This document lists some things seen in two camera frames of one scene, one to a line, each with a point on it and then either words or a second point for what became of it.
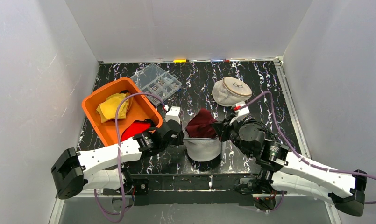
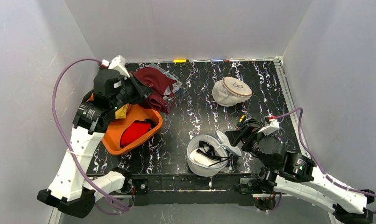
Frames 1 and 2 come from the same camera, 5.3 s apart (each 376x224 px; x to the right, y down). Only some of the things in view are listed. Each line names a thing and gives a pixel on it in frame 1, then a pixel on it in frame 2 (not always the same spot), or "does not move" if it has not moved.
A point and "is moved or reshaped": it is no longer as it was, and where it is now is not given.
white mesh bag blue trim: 203,149 is moved or reshaped
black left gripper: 179,136 to 141,89
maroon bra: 201,126 to 160,85
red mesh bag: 137,127 does not move
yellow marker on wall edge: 180,60 does not move
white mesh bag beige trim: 226,92 does not move
